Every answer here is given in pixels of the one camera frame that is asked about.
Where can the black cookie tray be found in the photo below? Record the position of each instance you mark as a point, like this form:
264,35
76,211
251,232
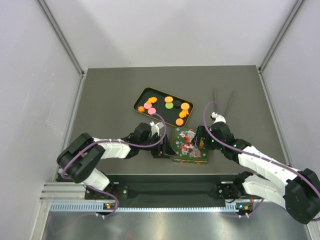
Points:
169,115

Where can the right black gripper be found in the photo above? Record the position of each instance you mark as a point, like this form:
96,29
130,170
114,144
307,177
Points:
201,132

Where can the pink round cookie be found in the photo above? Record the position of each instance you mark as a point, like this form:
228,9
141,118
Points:
151,111

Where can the gold cookie tin box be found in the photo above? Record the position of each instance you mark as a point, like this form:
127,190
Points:
189,161

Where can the orange dotted cookie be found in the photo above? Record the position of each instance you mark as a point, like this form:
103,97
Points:
185,106
168,99

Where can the orange star cookie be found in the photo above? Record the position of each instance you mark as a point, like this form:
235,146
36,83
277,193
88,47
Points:
141,109

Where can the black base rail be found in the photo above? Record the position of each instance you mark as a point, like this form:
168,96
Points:
174,190

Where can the pink cookie upper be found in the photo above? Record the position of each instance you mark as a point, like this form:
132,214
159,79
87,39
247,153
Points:
147,105

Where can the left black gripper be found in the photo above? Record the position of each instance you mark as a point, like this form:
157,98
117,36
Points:
164,150

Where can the orange dotted cookie top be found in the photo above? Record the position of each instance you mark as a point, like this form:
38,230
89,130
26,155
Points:
168,99

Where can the gold tin lid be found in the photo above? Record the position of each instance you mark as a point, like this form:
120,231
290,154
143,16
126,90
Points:
185,148

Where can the orange fish cookie left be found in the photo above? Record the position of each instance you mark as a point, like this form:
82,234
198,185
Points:
152,100

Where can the orange round cookie bottom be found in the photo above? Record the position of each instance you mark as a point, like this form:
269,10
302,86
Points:
179,122

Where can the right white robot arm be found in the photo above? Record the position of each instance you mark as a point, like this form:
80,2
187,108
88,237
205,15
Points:
297,191

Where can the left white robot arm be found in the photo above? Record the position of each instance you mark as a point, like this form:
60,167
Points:
80,159

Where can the black cookie in tray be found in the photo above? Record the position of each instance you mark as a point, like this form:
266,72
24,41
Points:
177,103

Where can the orange fish cookie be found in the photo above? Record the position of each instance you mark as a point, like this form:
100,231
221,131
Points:
152,100
183,114

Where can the green cookie upper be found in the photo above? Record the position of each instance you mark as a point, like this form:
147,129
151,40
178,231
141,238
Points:
169,105

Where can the orange dotted cookie right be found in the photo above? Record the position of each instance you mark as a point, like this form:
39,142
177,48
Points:
185,106

